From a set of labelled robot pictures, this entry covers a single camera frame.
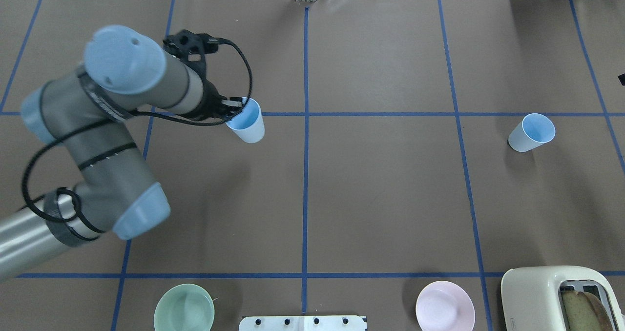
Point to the pink bowl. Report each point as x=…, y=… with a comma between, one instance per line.
x=444, y=306

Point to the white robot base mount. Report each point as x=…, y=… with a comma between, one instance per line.
x=304, y=323

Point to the green bowl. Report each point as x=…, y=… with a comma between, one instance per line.
x=185, y=307

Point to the blue cup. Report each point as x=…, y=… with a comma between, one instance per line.
x=534, y=130
x=248, y=125

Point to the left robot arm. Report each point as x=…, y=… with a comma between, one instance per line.
x=123, y=75

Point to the bread slice in toaster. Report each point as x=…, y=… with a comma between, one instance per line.
x=585, y=312

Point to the cream toaster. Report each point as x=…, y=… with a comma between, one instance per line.
x=531, y=296

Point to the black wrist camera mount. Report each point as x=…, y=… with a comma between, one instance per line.
x=191, y=49

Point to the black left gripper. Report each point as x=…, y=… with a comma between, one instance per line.
x=213, y=104

